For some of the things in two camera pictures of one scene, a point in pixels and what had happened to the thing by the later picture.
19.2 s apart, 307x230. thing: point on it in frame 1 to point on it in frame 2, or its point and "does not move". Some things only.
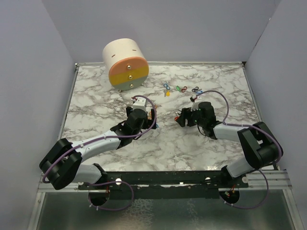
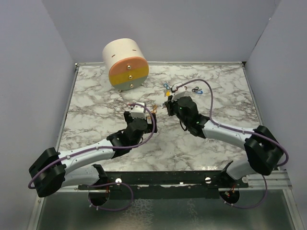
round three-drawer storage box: x=128 y=67 does not move
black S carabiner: x=195 y=89 does not move
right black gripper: x=186 y=114 to x=170 y=104
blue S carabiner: x=166 y=86 does not move
